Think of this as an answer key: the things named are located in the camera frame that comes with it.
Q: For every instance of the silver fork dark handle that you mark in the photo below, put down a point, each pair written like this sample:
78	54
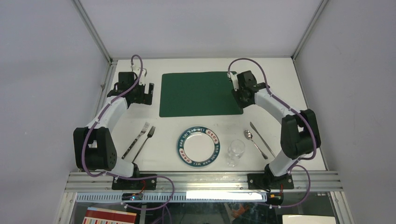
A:
142	132

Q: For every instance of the silver table knife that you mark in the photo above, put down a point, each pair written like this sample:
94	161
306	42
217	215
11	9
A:
263	140

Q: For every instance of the clear drinking glass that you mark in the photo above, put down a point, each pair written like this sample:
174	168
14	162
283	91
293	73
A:
235	152

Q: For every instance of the slim silver fork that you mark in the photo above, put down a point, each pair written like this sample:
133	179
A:
149	135

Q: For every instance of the white slotted cable duct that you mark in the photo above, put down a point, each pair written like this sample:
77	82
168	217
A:
181	197

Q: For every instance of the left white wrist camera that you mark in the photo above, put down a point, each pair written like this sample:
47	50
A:
139	72

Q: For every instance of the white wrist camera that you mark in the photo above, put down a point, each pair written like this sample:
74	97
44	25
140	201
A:
139	72
234	80

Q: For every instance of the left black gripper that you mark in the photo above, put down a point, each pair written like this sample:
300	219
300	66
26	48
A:
144	98

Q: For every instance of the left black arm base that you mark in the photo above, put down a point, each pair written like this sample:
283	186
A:
134	182

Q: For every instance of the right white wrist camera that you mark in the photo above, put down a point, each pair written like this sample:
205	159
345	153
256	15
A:
234	80

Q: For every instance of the orange object under table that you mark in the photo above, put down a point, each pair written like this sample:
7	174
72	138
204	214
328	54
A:
238	210

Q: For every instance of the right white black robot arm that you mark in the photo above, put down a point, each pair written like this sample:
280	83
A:
299	129

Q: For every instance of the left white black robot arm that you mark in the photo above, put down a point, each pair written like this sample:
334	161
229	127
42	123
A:
95	151

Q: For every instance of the silver spoon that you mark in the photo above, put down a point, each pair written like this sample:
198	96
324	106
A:
248	135

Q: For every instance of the white box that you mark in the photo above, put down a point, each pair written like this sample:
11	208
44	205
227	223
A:
307	219

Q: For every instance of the aluminium frame rail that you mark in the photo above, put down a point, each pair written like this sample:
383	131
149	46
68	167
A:
298	181

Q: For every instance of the dark green placemat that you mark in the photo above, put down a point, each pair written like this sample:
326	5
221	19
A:
197	94

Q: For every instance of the red striped book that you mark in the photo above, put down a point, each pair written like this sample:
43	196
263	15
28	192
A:
95	215

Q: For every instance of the white plate teal rim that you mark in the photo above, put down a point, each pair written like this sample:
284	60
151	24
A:
198	146

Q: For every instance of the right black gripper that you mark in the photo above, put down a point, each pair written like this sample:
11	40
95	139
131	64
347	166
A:
243	105

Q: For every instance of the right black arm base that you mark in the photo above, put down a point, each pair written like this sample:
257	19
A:
263	181

